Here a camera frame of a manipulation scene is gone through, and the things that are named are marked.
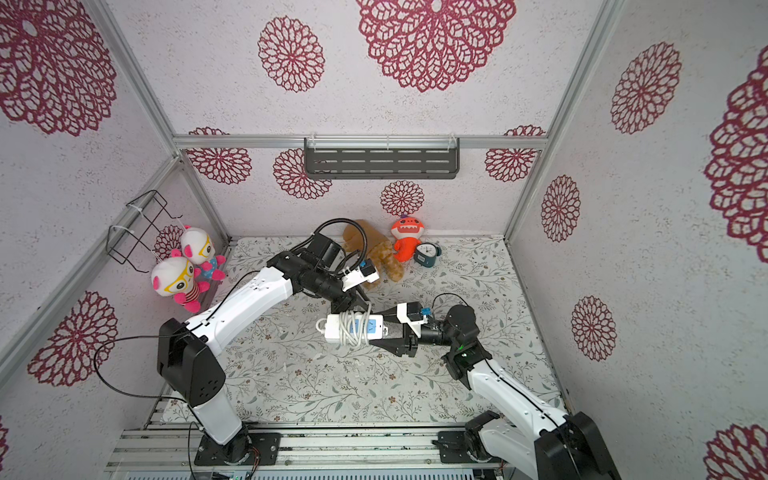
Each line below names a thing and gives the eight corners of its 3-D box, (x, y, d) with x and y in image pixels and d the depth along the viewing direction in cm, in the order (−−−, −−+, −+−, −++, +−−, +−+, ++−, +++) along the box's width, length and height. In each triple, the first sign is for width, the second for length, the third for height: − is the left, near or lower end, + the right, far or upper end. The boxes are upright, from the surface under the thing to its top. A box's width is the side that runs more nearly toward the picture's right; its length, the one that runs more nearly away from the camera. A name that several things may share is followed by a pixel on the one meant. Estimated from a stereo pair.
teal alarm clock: (415, 267, 114) (416, 259, 110) (413, 250, 120) (414, 241, 116) (441, 267, 114) (443, 259, 110) (438, 250, 120) (440, 241, 116)
